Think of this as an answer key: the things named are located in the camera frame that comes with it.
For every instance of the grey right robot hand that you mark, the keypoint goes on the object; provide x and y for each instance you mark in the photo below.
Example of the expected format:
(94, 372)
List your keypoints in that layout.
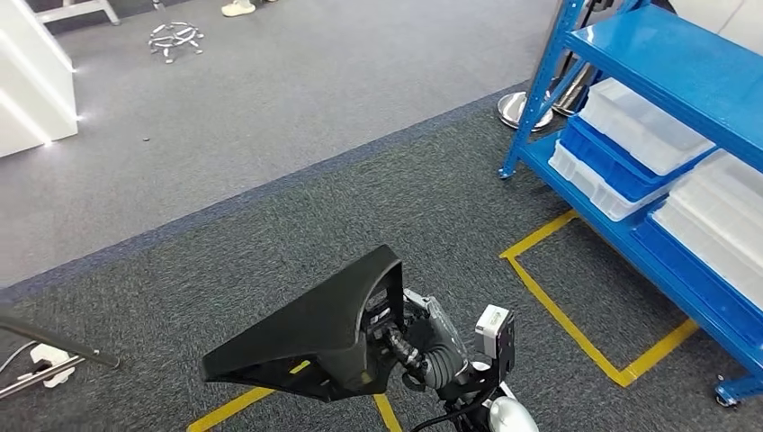
(438, 334)

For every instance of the black plastic plate part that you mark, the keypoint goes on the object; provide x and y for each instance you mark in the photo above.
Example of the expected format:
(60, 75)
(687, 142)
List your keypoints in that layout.
(310, 328)

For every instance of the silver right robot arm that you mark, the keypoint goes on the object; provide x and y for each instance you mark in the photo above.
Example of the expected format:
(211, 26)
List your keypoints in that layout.
(512, 417)

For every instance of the blue metal shelf rack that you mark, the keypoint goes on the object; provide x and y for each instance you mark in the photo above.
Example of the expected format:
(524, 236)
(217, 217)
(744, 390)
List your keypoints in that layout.
(667, 65)

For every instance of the yellow floor tape square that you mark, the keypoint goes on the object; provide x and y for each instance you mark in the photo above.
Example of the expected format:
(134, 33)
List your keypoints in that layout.
(566, 324)

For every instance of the person's pale shoe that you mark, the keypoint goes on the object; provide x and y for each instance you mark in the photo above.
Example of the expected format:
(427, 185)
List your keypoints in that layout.
(238, 8)

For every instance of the white plastic plug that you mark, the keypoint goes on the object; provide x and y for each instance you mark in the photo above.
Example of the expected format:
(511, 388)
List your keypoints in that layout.
(50, 355)

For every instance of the chrome star chair base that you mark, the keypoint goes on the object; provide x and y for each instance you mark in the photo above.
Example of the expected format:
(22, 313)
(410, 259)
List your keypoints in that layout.
(176, 37)

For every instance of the silver metal bar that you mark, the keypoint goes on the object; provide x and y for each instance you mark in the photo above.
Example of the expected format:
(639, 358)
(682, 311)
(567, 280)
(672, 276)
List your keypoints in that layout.
(36, 379)

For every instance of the white lit counter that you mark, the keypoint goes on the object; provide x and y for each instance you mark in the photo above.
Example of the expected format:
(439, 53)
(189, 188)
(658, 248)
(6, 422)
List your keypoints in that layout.
(30, 89)

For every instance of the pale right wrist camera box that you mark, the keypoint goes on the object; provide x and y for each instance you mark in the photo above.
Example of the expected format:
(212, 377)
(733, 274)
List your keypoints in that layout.
(490, 328)

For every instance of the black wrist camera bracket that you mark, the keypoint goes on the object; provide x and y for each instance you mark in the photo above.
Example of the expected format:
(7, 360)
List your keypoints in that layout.
(477, 381)

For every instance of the white furniture frame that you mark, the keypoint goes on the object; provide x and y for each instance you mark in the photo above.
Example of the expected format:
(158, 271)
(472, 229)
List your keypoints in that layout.
(110, 13)

